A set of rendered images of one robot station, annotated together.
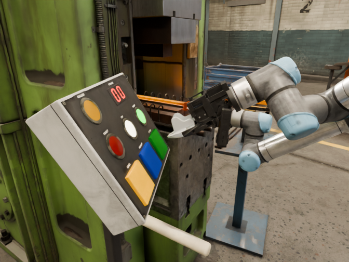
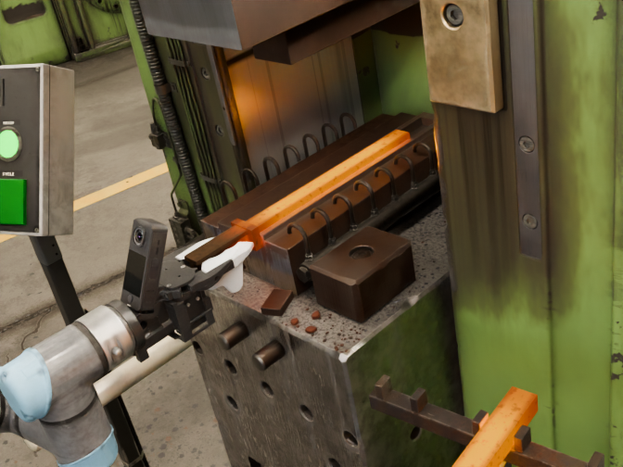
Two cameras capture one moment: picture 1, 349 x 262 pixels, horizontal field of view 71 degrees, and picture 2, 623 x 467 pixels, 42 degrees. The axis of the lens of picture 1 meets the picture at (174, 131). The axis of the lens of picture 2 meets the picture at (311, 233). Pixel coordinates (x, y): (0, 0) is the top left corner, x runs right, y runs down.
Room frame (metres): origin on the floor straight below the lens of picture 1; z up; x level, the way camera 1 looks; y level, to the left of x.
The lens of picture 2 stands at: (1.51, -0.97, 1.56)
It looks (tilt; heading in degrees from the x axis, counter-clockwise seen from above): 30 degrees down; 109
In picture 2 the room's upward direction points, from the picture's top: 12 degrees counter-clockwise
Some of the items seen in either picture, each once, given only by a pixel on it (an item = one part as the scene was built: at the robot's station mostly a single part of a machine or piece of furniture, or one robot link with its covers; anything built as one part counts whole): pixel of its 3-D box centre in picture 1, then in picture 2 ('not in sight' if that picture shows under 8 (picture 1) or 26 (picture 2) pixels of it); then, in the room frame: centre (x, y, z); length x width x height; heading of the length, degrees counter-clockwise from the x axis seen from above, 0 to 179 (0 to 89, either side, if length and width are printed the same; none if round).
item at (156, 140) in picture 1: (157, 144); (8, 201); (0.65, 0.05, 1.01); 0.07 x 0.05 x 0.07; 173
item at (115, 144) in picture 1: (116, 146); not in sight; (0.46, 0.12, 1.09); 0.05 x 0.03 x 0.04; 148
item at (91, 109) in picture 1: (91, 110); not in sight; (0.46, 0.16, 1.16); 0.05 x 0.03 x 0.04; 148
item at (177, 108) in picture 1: (147, 108); (344, 187); (1.20, 0.14, 0.96); 0.42 x 0.20 x 0.09; 58
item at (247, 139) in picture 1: (252, 145); (70, 427); (0.92, -0.32, 0.88); 0.11 x 0.08 x 0.11; 158
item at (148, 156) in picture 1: (149, 160); not in sight; (0.55, 0.06, 1.01); 0.07 x 0.05 x 0.07; 173
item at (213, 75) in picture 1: (235, 83); not in sight; (5.11, -1.27, 0.36); 1.20 x 0.80 x 0.72; 53
